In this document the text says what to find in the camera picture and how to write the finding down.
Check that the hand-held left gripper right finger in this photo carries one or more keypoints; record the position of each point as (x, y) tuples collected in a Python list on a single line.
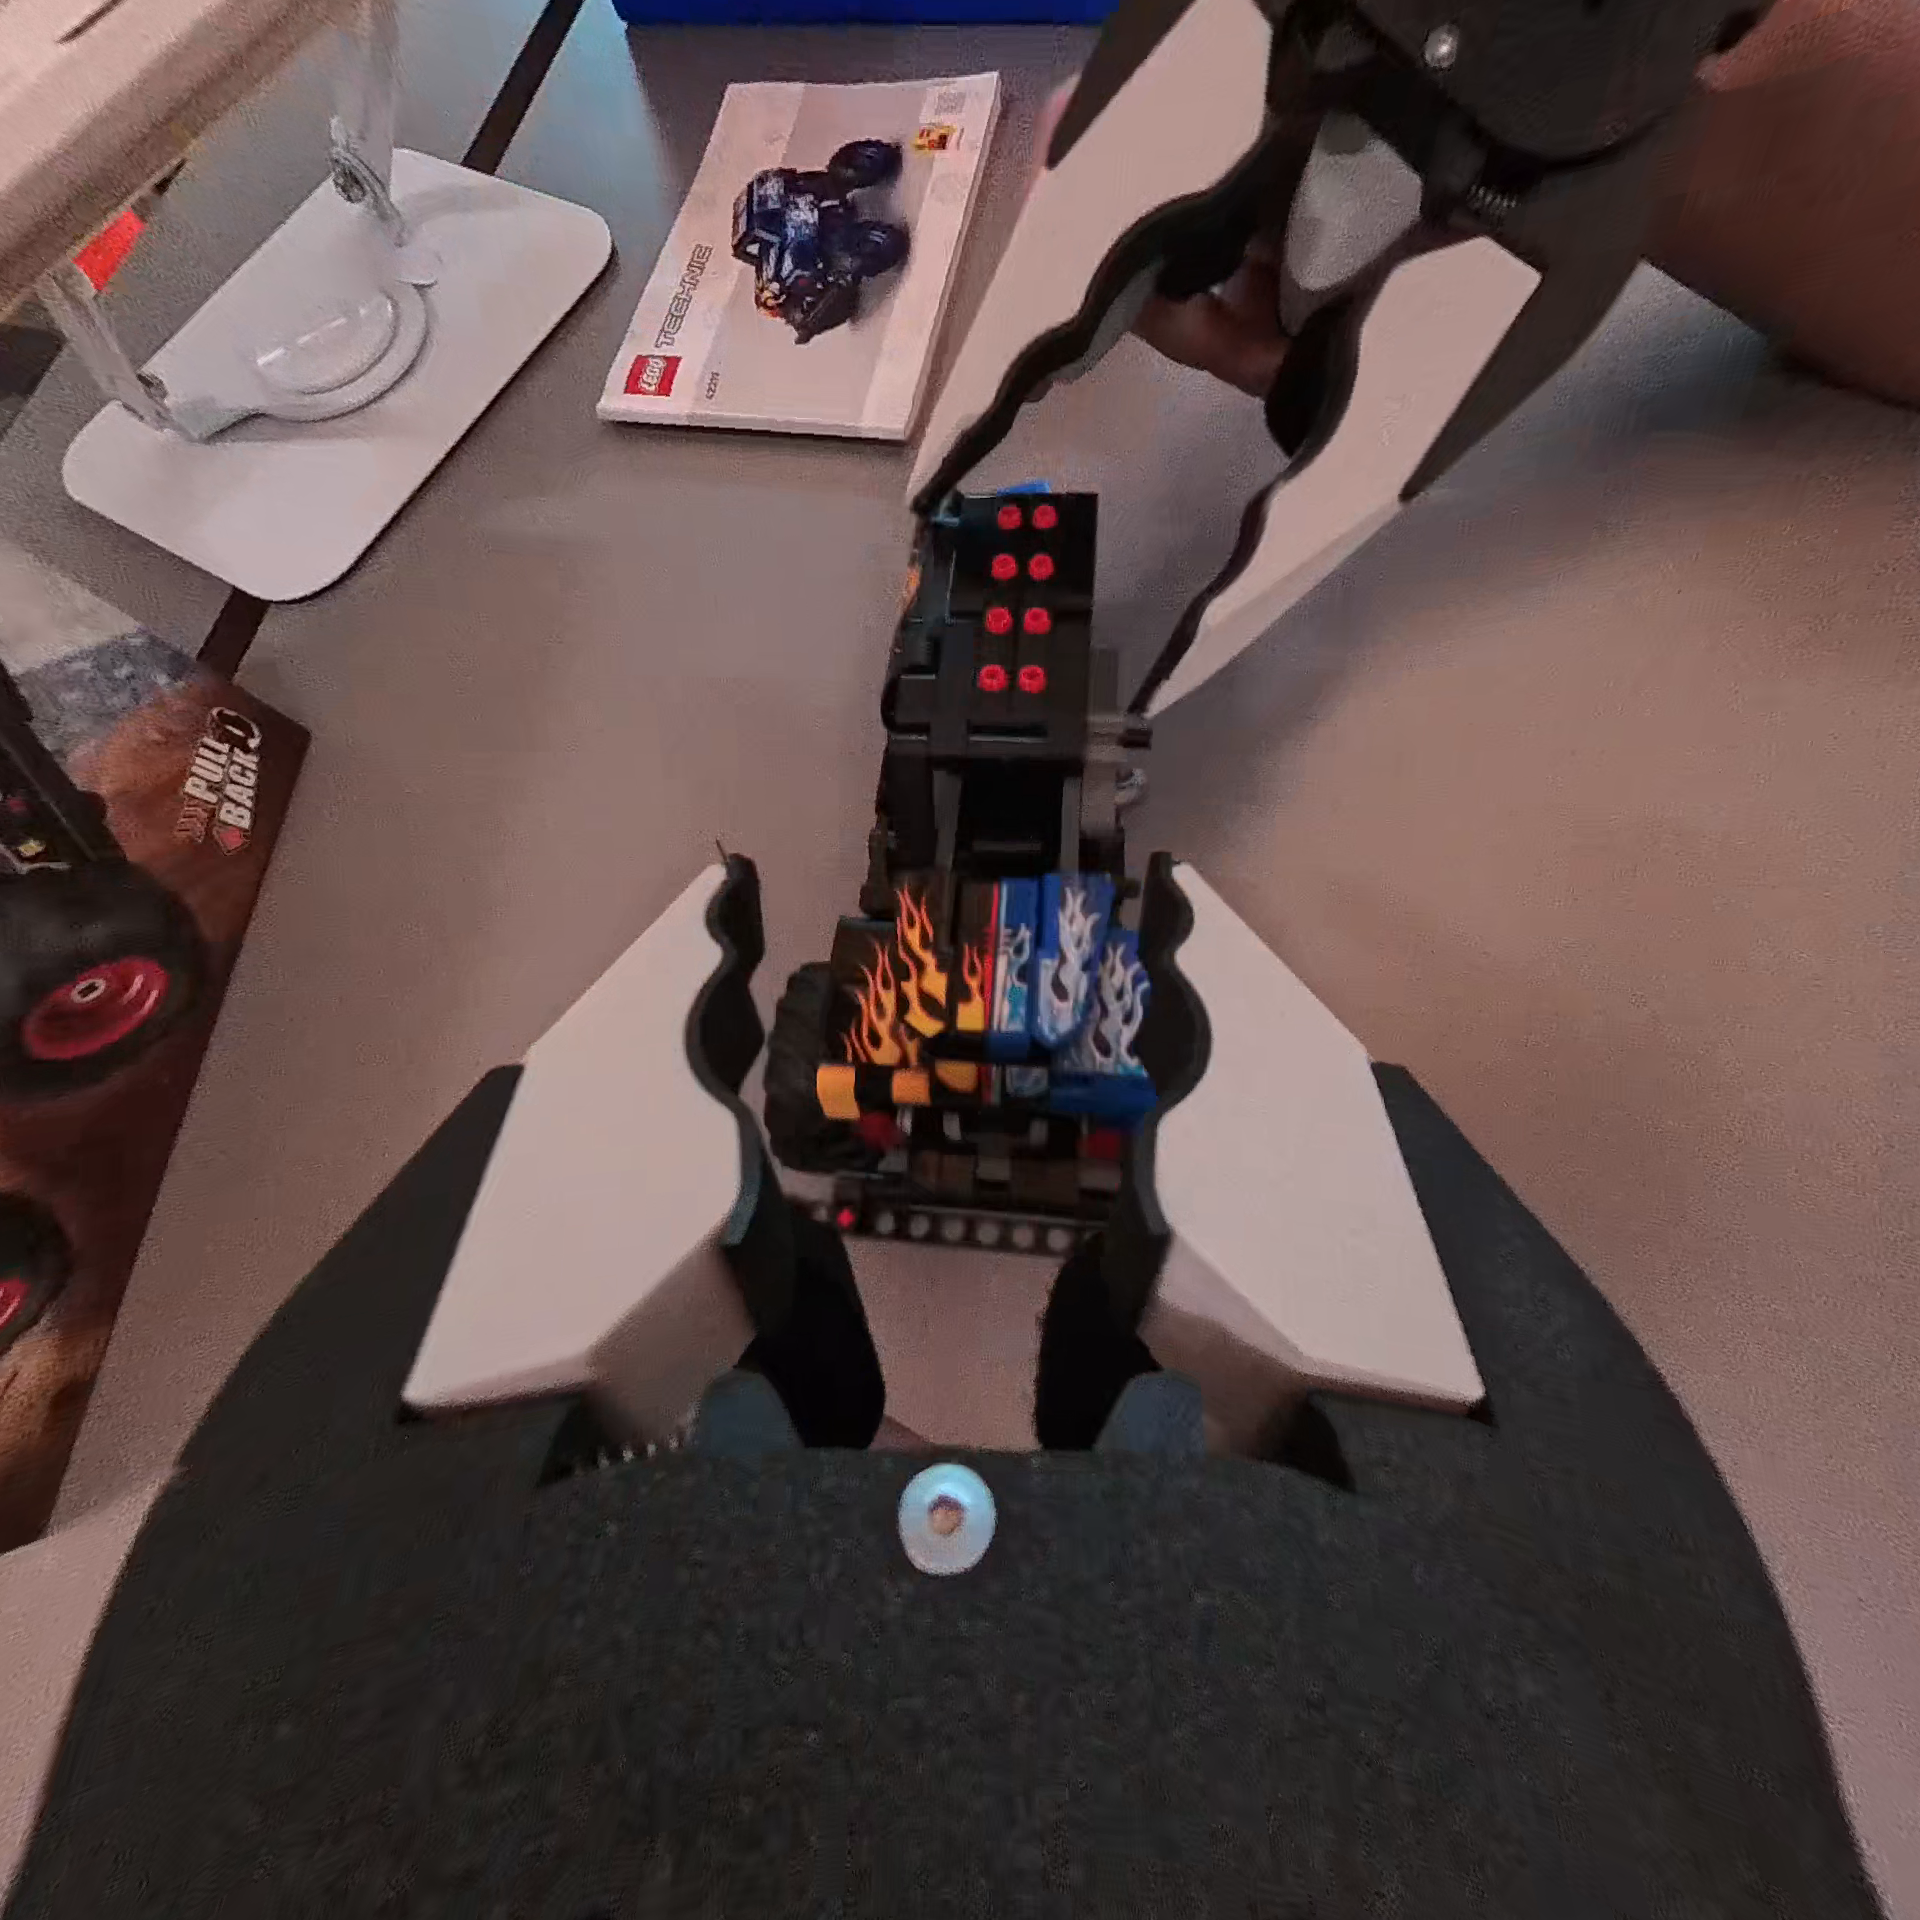
[(1291, 1199)]

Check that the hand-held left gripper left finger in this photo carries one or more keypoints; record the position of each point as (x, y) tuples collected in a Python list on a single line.
[(599, 1199)]

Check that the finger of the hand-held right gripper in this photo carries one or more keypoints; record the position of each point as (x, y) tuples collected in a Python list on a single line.
[(1038, 284), (1391, 432)]

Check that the lego monster truck model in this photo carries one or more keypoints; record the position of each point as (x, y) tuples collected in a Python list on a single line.
[(963, 717)]

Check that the lego instruction booklet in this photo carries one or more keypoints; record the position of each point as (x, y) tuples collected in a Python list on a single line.
[(813, 255)]

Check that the lego set box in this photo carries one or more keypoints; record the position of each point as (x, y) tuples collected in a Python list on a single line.
[(146, 905)]

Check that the person's right hand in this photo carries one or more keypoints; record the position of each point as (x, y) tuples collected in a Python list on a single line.
[(1812, 195)]

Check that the blue storage bin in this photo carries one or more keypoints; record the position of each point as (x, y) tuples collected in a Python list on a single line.
[(868, 13)]

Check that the wooden board with instruction sheet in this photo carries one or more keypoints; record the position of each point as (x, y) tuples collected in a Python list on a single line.
[(146, 90)]

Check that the white stand with clear post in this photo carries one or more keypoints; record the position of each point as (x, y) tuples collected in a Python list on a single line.
[(451, 296)]

